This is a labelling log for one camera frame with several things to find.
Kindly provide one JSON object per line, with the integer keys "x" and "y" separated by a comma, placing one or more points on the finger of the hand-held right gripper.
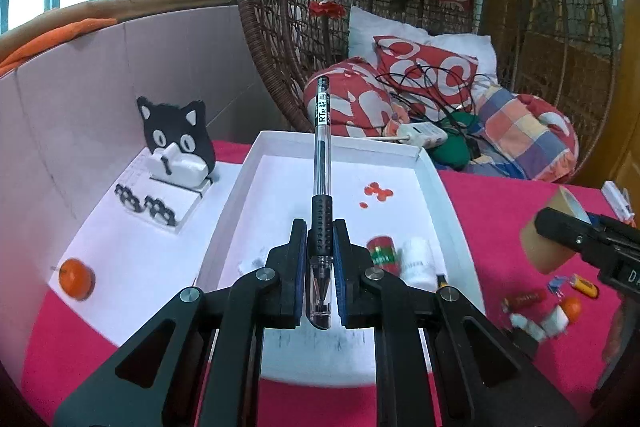
{"x": 562, "y": 229}
{"x": 612, "y": 224}

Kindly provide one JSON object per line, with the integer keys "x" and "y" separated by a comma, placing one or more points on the black gel pen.
{"x": 320, "y": 147}

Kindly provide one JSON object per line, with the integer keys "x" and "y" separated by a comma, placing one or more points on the plaid cushion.
{"x": 520, "y": 132}

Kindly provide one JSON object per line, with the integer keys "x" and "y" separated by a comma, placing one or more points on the red white seat cushion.
{"x": 350, "y": 102}

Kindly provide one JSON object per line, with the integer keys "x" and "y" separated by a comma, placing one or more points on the brown tape roll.
{"x": 537, "y": 252}

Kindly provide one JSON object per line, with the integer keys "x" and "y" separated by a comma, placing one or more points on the black cat phone holder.
{"x": 175, "y": 142}

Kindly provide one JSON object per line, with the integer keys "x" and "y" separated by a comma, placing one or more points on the orange tangerine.
{"x": 572, "y": 307}
{"x": 76, "y": 278}

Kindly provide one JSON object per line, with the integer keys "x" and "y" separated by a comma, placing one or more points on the white power strip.
{"x": 425, "y": 134}

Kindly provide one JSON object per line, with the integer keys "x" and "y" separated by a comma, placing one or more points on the blue binder clip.
{"x": 556, "y": 283}

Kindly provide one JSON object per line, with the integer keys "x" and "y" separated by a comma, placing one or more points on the red white rolled cushion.
{"x": 550, "y": 112}

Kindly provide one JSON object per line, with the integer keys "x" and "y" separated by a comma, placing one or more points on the yellow black marker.
{"x": 585, "y": 285}

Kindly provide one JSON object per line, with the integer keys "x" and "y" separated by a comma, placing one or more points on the red fabric flower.
{"x": 326, "y": 9}

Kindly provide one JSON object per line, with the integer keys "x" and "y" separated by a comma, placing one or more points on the white cardboard box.
{"x": 280, "y": 187}

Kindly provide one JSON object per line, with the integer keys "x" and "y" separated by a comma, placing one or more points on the white pill bottle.
{"x": 417, "y": 259}

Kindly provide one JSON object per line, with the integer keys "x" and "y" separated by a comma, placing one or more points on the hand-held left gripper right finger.
{"x": 340, "y": 277}

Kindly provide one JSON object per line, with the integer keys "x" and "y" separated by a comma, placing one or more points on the red white patterned pillow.
{"x": 425, "y": 67}

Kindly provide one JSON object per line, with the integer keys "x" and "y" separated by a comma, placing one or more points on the white charger plug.
{"x": 556, "y": 321}

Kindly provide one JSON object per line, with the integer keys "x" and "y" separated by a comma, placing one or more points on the green cloth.
{"x": 452, "y": 149}

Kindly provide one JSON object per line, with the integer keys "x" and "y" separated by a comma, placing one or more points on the white box lid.
{"x": 140, "y": 267}

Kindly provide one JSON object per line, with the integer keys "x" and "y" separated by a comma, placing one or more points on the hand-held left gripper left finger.
{"x": 300, "y": 274}

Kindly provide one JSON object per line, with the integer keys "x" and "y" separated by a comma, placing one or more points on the red rectangular box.
{"x": 522, "y": 302}

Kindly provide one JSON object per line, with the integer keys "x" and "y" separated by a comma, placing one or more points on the red green round tin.
{"x": 382, "y": 254}

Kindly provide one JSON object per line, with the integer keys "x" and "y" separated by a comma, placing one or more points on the person's right hand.
{"x": 612, "y": 332}

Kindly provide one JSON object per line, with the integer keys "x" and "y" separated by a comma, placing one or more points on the small dropper bottle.
{"x": 525, "y": 324}

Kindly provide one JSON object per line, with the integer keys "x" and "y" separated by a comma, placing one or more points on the wicker hanging chair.
{"x": 270, "y": 57}

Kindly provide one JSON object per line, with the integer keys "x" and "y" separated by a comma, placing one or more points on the orange cloth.
{"x": 50, "y": 39}

